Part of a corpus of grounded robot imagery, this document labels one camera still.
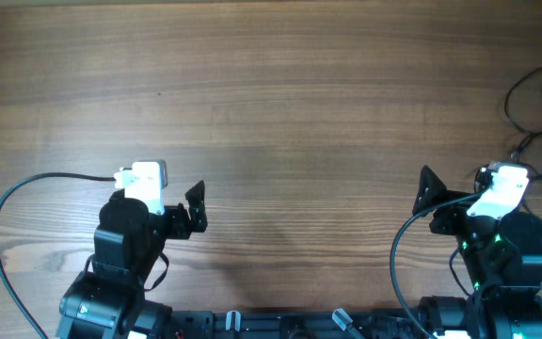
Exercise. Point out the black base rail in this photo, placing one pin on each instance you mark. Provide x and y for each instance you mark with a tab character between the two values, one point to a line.
379	324

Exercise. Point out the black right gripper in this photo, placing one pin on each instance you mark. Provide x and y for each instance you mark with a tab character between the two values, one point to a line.
443	213

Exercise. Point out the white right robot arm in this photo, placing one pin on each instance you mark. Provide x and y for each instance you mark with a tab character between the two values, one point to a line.
501	247

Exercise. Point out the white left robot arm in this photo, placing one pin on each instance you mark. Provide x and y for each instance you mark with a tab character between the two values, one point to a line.
107	299

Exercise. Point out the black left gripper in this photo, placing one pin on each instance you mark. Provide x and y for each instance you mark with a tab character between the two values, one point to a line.
184	218

